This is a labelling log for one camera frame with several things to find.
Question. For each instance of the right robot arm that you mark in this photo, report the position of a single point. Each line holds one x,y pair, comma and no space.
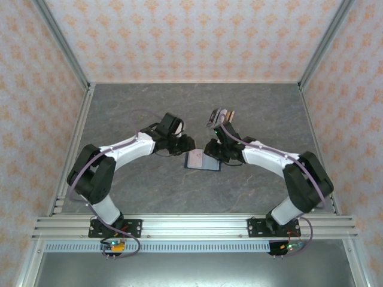
308,179

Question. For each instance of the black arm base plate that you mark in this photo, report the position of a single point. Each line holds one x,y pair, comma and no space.
134,227
254,227

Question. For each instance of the white card red print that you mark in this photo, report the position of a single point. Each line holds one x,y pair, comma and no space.
196,158

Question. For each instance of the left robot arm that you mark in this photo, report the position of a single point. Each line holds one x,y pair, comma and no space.
92,179

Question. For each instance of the aluminium frame post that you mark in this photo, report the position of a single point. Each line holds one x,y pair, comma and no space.
326,45
60,45

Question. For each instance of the aluminium frame leg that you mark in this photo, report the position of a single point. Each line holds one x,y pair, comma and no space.
356,266
30,266

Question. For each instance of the small controller circuit board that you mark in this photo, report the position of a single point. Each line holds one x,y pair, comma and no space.
288,247
112,245

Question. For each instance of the brown card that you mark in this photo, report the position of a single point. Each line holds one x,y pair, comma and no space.
228,115

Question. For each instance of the grey metal panel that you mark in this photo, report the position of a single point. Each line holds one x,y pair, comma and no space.
191,272

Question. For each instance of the blue card holder wallet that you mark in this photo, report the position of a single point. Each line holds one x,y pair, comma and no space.
212,163

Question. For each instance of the black and tan card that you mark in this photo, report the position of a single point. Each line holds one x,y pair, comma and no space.
232,116

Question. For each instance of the aluminium side rail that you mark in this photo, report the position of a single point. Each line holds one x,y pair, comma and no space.
82,119
308,119

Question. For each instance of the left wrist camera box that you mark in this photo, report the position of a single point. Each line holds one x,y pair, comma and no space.
179,129

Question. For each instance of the aluminium mounting rail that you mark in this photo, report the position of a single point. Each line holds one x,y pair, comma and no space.
194,227

